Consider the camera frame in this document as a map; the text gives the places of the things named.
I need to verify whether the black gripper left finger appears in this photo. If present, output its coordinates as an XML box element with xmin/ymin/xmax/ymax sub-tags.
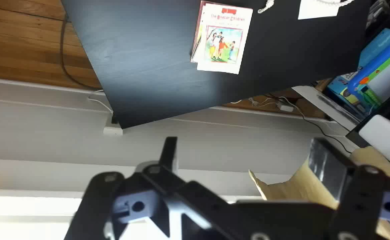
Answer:
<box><xmin>158</xmin><ymin>136</ymin><xmax>180</xmax><ymax>173</ymax></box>

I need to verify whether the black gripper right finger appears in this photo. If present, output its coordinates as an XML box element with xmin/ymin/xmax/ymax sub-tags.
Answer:
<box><xmin>308</xmin><ymin>136</ymin><xmax>359</xmax><ymax>211</ymax></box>

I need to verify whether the white book with colourful illustration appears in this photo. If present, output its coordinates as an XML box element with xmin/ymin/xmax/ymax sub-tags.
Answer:
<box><xmin>194</xmin><ymin>3</ymin><xmax>256</xmax><ymax>76</ymax></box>

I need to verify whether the white power adapter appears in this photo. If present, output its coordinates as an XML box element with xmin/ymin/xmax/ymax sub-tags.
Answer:
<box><xmin>102</xmin><ymin>125</ymin><xmax>126</xmax><ymax>137</ymax></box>

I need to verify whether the grey flat panel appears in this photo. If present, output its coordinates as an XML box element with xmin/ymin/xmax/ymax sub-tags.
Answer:
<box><xmin>292</xmin><ymin>84</ymin><xmax>363</xmax><ymax>144</ymax></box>

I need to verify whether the white box device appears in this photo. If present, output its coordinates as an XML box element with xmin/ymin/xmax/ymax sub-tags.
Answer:
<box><xmin>359</xmin><ymin>113</ymin><xmax>390</xmax><ymax>171</ymax></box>

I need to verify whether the blue board game box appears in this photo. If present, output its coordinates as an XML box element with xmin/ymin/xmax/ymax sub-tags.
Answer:
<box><xmin>328</xmin><ymin>27</ymin><xmax>390</xmax><ymax>105</ymax></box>

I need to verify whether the thin black floor cable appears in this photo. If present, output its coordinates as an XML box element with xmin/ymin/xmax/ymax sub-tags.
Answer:
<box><xmin>59</xmin><ymin>16</ymin><xmax>102</xmax><ymax>91</ymax></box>

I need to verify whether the white rope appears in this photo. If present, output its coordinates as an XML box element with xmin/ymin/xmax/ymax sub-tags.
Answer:
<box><xmin>257</xmin><ymin>0</ymin><xmax>277</xmax><ymax>15</ymax></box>

